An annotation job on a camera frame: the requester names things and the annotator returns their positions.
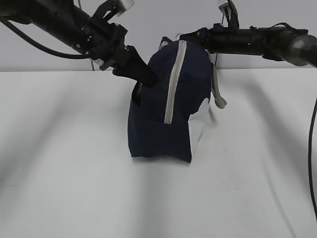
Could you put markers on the navy blue lunch bag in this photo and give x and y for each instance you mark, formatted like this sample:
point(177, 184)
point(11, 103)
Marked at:
point(168, 119)

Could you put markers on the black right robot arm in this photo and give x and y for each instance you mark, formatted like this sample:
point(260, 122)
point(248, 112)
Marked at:
point(280, 42)

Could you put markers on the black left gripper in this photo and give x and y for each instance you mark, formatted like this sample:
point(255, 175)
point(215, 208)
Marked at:
point(103, 43)

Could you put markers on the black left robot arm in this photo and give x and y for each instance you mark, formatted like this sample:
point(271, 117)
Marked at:
point(54, 17)

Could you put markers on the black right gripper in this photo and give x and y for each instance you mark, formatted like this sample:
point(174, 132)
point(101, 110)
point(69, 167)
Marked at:
point(214, 40)

